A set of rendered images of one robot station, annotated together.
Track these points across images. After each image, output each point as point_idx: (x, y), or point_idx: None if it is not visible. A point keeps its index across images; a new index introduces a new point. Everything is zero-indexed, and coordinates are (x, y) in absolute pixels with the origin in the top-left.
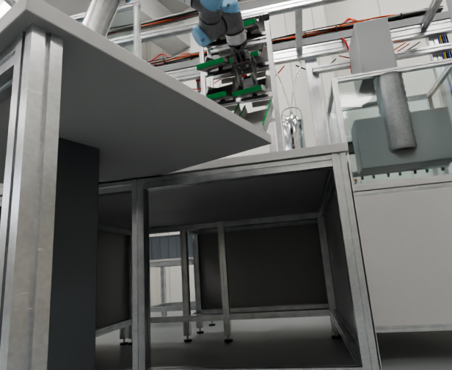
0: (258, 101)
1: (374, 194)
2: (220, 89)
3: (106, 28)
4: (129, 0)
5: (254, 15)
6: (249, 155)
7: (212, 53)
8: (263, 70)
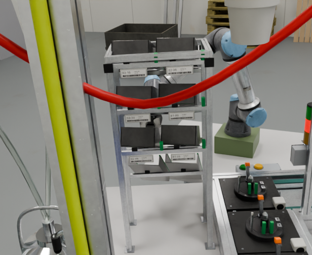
0: (143, 156)
1: None
2: (191, 129)
3: (234, 84)
4: (228, 54)
5: None
6: (155, 184)
7: (204, 64)
8: (127, 114)
